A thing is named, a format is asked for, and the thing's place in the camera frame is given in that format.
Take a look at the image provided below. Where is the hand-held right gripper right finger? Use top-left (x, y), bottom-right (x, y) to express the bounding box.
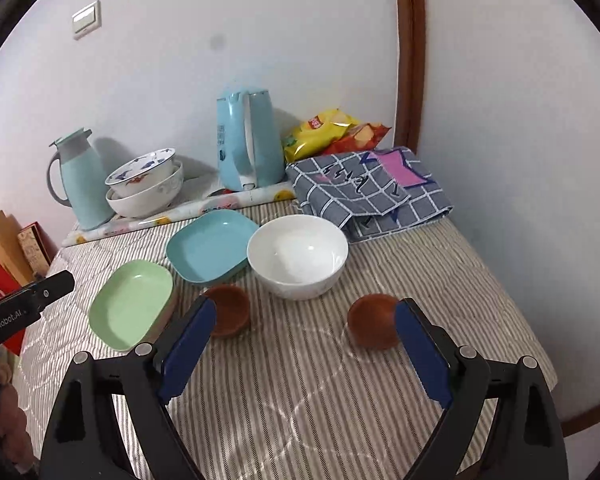
top-left (394, 297), bottom-right (563, 480)

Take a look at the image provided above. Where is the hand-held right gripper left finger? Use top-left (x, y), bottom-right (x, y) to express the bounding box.
top-left (40, 296), bottom-right (218, 480)

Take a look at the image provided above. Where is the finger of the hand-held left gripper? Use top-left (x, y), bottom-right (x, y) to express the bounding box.
top-left (21, 270), bottom-right (76, 311)

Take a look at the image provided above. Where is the small brown bowl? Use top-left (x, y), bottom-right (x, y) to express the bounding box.
top-left (200, 284), bottom-right (252, 338)
top-left (347, 294), bottom-right (402, 351)

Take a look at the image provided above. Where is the light green plate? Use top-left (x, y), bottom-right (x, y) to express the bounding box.
top-left (88, 259), bottom-right (177, 352)

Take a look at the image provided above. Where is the light blue plate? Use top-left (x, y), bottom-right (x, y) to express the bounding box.
top-left (165, 209), bottom-right (261, 286)

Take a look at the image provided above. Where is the plain white bowl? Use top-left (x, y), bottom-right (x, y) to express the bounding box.
top-left (247, 214), bottom-right (350, 301)

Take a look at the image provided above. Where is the beige patterned box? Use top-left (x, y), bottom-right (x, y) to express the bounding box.
top-left (17, 222), bottom-right (53, 278)

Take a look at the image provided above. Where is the brown cardboard box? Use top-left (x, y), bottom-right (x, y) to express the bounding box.
top-left (0, 210), bottom-right (33, 286)

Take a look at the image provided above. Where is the brown patterned cloth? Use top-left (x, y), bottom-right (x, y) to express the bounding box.
top-left (0, 350), bottom-right (38, 480)

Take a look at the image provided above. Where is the light blue thermos jug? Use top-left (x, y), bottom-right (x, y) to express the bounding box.
top-left (48, 127), bottom-right (116, 231)

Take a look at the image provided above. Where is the striped quilted blanket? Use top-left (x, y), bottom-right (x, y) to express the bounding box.
top-left (17, 200), bottom-right (558, 480)

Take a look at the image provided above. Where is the white floral bowl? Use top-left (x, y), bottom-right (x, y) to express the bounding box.
top-left (105, 160), bottom-right (185, 219)

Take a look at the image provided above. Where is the fruit print table mat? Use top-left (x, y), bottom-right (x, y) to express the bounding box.
top-left (61, 182), bottom-right (298, 247)

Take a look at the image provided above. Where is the blue red patterned bowl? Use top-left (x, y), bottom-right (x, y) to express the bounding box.
top-left (105, 148), bottom-right (177, 199)

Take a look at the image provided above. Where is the grey checked folded cloth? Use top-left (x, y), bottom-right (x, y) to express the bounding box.
top-left (285, 146), bottom-right (454, 245)

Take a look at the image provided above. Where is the light blue electric kettle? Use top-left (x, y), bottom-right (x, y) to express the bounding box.
top-left (216, 89), bottom-right (287, 193)

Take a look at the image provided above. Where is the red snack bag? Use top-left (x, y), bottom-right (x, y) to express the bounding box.
top-left (320, 121), bottom-right (392, 157)

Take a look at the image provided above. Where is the yellow chip bag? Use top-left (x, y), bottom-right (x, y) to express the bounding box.
top-left (282, 107), bottom-right (363, 163)

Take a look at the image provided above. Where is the white light switch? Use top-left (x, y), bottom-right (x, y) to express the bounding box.
top-left (71, 0), bottom-right (102, 41)

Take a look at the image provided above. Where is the brown wooden door frame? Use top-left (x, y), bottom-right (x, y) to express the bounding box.
top-left (394, 0), bottom-right (427, 155)

